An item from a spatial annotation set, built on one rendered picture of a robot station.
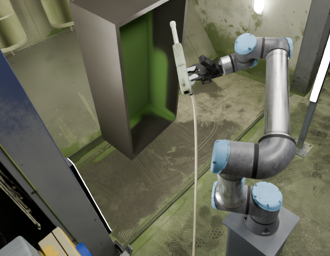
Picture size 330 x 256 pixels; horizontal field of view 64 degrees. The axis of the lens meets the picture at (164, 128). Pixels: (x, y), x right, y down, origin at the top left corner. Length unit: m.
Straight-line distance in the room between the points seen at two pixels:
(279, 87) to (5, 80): 0.91
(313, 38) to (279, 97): 2.27
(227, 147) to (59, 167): 0.66
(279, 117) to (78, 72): 2.36
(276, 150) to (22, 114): 0.82
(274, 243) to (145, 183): 1.35
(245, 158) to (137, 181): 1.84
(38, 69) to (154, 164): 1.47
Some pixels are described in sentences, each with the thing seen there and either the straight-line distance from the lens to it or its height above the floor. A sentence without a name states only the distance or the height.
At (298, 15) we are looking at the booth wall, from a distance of 3.26.
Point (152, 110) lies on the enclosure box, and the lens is 2.54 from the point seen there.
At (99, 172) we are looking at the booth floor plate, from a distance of 2.77.
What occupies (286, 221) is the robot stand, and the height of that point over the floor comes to 0.64.
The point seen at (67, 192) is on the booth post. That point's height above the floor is 1.16.
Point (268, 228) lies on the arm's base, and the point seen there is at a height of 0.70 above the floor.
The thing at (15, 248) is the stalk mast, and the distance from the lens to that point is 0.60.
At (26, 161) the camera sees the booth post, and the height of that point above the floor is 1.43.
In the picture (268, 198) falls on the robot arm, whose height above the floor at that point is 0.91.
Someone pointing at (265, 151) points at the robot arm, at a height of 1.45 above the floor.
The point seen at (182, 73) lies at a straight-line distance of 1.32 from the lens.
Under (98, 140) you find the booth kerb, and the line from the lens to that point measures 2.98.
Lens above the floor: 2.09
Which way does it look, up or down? 43 degrees down
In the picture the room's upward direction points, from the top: 10 degrees counter-clockwise
